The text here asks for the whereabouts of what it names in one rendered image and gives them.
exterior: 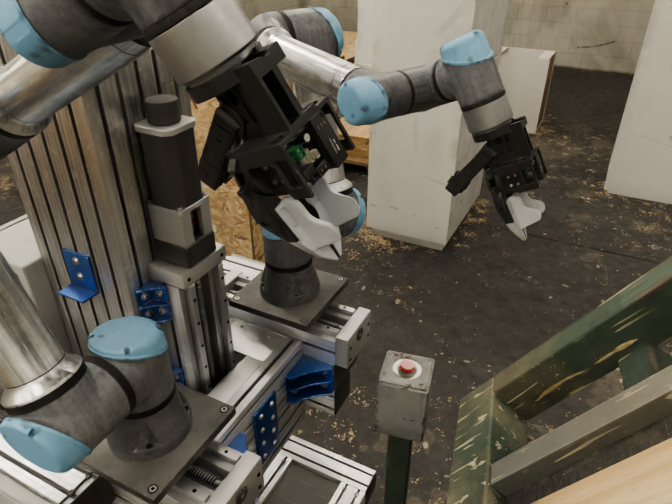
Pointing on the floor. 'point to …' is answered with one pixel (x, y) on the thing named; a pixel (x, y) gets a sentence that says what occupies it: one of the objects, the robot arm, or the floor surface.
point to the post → (397, 470)
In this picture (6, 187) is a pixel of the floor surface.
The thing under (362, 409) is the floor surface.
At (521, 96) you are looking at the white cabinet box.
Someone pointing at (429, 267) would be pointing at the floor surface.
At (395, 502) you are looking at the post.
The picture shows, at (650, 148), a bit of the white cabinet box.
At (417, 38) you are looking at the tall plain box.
